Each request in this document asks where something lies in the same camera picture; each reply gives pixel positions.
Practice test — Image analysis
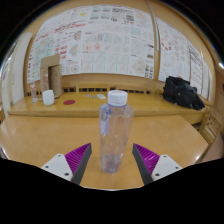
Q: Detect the row of wooden chairs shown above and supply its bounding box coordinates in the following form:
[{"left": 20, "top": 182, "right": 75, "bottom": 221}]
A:
[{"left": 24, "top": 84, "right": 165, "bottom": 97}]

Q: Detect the clear plastic bottle white cap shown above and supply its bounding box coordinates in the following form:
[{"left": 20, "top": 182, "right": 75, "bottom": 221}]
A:
[{"left": 99, "top": 89, "right": 135, "bottom": 174}]

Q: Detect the white cup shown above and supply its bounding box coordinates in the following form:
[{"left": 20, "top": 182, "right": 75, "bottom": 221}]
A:
[{"left": 42, "top": 89, "right": 55, "bottom": 107}]

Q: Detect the large wall poster sheet panel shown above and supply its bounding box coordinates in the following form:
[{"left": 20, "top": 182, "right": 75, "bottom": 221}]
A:
[{"left": 26, "top": 3, "right": 156, "bottom": 84}]

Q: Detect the brown cardboard box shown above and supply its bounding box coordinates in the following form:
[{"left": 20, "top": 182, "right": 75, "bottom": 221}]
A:
[{"left": 39, "top": 54, "right": 63, "bottom": 99}]

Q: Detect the small red-labelled water bottle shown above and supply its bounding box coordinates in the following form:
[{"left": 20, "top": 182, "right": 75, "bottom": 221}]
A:
[{"left": 29, "top": 82, "right": 38, "bottom": 104}]

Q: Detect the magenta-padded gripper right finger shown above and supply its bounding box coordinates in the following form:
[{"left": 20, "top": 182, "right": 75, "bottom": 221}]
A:
[{"left": 132, "top": 143, "right": 184, "bottom": 186}]

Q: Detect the black bag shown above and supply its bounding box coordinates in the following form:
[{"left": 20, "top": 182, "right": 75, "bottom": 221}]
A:
[{"left": 162, "top": 75, "right": 206, "bottom": 111}]

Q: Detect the wooden chair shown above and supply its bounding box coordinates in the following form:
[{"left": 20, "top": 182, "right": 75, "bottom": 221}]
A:
[{"left": 198, "top": 105, "right": 224, "bottom": 145}]

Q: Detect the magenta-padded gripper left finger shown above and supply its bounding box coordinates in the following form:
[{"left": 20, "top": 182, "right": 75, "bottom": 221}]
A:
[{"left": 40, "top": 142, "right": 93, "bottom": 186}]

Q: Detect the narrow wall poster sheet panel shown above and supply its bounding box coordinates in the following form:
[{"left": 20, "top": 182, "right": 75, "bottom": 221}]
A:
[{"left": 155, "top": 16, "right": 213, "bottom": 101}]

